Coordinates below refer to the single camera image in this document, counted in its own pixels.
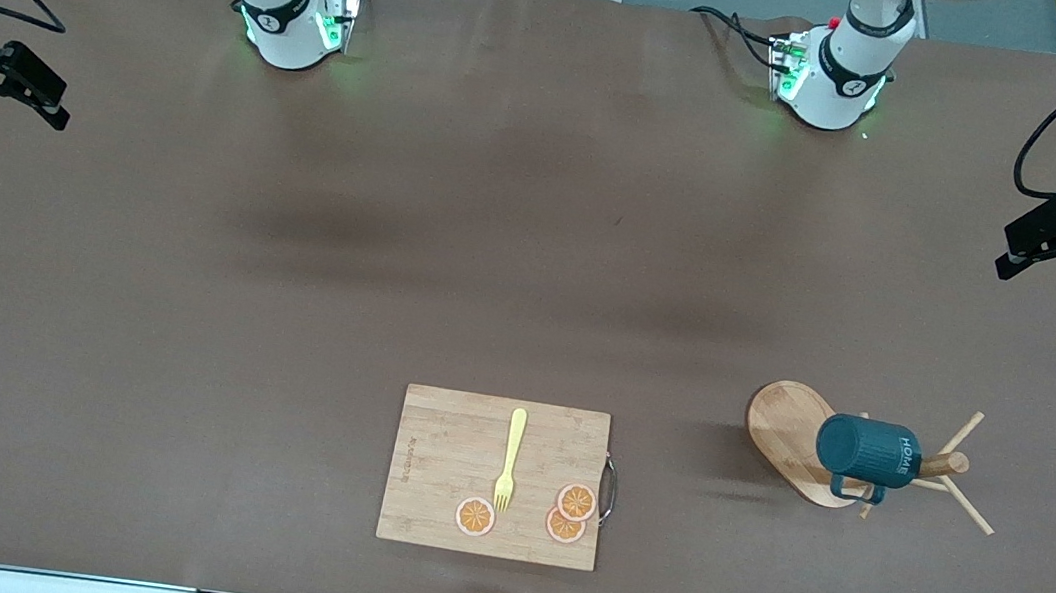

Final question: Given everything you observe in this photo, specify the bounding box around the metal cutting board handle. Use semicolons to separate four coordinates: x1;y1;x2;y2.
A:
596;454;621;527

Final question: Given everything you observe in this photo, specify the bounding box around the bamboo cutting board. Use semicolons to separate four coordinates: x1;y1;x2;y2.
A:
375;382;615;573

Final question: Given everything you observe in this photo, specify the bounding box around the orange slice toy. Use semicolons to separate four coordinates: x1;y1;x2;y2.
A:
453;495;499;540
543;506;589;546
554;481;600;525

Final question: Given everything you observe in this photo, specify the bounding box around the teal mug yellow inside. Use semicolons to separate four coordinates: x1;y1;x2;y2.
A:
810;411;926;511

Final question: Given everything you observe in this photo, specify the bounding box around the wooden mug tree rack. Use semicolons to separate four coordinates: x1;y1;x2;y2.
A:
735;375;1011;537

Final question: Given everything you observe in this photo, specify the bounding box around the yellow plastic fork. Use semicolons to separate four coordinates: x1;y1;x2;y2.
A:
491;406;529;516

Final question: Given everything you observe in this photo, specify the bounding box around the black left base cable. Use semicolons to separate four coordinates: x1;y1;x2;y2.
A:
685;4;797;74

